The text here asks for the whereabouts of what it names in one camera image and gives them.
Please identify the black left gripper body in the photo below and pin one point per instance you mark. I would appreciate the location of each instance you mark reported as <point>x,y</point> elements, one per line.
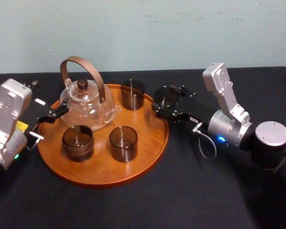
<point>33,112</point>

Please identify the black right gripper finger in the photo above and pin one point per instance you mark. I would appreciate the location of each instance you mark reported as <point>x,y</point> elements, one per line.
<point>187,90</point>
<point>171,113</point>

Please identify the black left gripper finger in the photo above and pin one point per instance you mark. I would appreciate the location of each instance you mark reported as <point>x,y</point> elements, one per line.
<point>33,84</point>
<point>54,114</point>

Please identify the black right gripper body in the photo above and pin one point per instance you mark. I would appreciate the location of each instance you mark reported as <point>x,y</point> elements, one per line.
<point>195,107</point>

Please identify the smoked glass cup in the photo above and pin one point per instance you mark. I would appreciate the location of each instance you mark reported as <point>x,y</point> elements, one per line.
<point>78,150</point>
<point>162,96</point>
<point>123,150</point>
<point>133,100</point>

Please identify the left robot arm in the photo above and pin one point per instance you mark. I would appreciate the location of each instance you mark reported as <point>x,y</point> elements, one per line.
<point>7,124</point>

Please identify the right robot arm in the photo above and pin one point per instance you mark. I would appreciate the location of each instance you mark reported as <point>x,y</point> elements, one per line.
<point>271,140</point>

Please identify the round brown wooden tray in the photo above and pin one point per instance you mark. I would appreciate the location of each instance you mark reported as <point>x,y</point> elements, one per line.
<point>102,171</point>

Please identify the glass teapot lid dark knob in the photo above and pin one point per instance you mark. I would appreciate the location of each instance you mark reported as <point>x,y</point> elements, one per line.
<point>82,87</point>

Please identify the black table cloth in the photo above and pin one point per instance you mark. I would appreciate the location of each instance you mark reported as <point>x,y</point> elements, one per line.
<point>143,207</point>

